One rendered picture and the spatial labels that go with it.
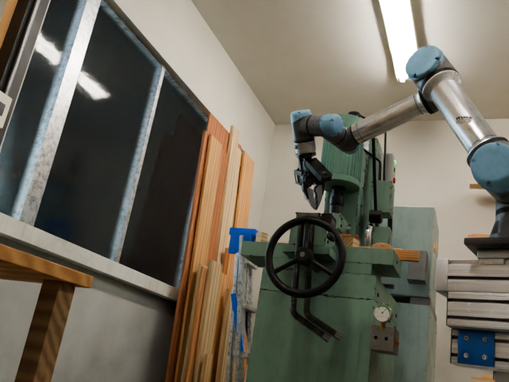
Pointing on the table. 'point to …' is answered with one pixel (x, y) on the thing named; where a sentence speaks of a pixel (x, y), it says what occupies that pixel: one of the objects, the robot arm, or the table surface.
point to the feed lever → (375, 192)
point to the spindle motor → (343, 162)
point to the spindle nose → (336, 202)
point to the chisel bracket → (340, 223)
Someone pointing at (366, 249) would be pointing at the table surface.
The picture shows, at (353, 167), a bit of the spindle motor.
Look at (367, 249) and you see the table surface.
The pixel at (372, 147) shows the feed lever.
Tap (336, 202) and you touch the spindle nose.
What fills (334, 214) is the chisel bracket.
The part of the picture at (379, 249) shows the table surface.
